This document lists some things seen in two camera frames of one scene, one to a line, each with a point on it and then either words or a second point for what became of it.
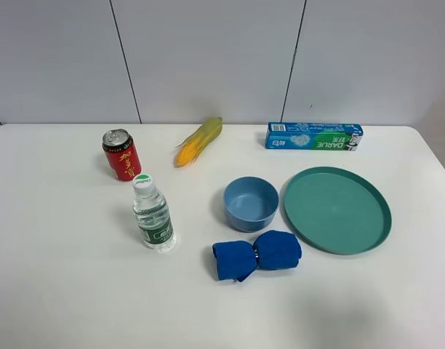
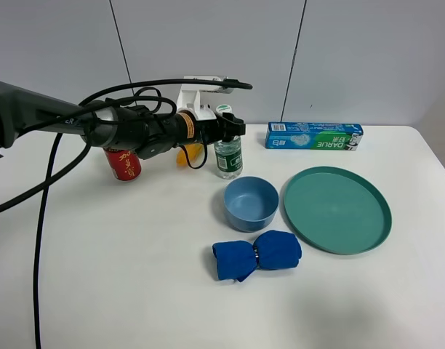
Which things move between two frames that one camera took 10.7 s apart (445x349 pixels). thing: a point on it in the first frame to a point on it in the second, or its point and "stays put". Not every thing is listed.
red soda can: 121,154 stays put
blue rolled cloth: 274,250 stays put
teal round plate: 337,211 stays put
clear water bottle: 152,212 to 228,155
